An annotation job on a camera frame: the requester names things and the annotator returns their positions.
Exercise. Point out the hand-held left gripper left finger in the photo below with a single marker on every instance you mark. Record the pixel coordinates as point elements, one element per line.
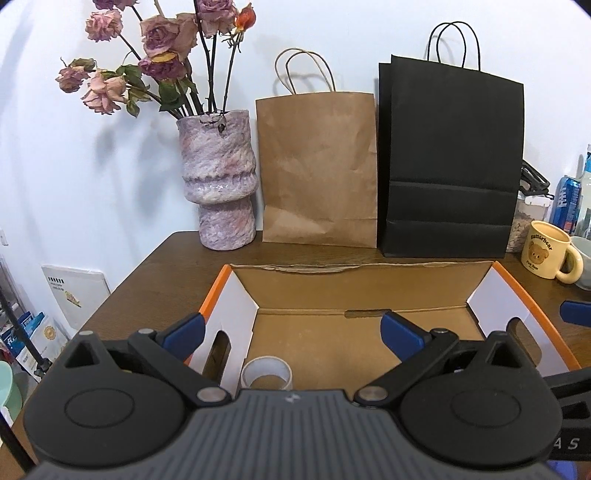
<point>184,338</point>

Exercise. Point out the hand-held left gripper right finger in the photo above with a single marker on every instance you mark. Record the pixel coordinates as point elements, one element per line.
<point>400,337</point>

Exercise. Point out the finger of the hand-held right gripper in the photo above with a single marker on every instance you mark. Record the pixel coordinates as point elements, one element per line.
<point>577,313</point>

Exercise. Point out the orange and white cardboard box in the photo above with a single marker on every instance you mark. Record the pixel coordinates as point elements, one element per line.
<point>332,332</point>

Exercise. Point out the white tape roll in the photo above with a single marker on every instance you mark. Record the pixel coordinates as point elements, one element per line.
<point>267,371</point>

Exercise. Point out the white ceramic cup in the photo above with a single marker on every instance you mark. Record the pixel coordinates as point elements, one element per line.
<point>584,263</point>

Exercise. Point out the yellow bear mug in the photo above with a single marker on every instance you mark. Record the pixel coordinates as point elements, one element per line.
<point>542,251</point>

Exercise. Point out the clear food container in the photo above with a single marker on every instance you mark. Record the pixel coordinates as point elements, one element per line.
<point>526,226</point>

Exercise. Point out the blue drink can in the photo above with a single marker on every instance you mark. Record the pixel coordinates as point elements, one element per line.
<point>567,205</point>

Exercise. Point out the white flat box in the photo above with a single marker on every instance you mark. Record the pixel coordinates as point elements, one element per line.
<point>76,295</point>

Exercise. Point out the clear glass bottle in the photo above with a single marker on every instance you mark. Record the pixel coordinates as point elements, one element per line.
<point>585,194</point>

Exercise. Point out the black plastic lids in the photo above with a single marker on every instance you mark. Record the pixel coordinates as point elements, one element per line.
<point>535,180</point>

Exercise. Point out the blue and white boxes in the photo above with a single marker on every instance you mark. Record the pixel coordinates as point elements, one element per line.
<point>34,341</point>

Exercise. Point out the black stand pole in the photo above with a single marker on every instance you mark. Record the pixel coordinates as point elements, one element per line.
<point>27,341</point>

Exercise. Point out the mottled purple ceramic vase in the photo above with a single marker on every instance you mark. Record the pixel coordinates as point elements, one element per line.
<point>219,184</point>

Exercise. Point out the black paper bag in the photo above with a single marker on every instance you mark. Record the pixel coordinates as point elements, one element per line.
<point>452,161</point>

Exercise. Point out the pale green stool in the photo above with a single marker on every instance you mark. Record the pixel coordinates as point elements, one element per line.
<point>8,392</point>

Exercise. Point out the brown paper bag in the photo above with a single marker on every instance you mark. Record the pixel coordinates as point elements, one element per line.
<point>318,170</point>

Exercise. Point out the dried rose bouquet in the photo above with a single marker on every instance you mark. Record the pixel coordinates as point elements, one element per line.
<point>159,41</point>

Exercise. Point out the white wall outlet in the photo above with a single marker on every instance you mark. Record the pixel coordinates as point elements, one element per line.
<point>3,235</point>

